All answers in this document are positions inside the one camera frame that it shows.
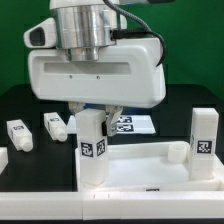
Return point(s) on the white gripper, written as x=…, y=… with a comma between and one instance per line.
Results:
x=127, y=74

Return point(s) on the white desk top tray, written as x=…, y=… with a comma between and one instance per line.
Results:
x=160, y=166

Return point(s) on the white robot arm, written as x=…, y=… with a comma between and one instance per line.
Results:
x=93, y=52

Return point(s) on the white marker sheet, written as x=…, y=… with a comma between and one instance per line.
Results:
x=126, y=124

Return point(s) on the white front border bar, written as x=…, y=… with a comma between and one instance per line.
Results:
x=111, y=205

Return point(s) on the white left border block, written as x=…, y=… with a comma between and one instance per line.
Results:
x=3, y=158

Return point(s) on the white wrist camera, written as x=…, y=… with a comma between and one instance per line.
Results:
x=42, y=35

